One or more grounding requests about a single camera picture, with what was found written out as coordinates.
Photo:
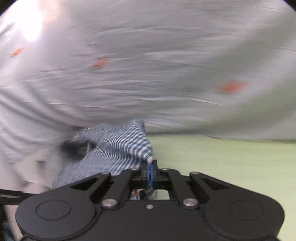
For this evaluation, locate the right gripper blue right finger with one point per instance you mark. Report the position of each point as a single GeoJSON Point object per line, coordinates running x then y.
{"type": "Point", "coordinates": [189, 191]}

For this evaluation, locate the blue white plaid shirt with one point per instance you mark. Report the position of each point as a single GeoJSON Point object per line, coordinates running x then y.
{"type": "Point", "coordinates": [104, 148]}

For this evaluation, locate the grey carrot print storage bag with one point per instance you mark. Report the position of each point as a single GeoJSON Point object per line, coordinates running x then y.
{"type": "Point", "coordinates": [224, 69]}

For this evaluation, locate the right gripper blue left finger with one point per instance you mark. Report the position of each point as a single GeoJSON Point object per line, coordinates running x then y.
{"type": "Point", "coordinates": [111, 191]}

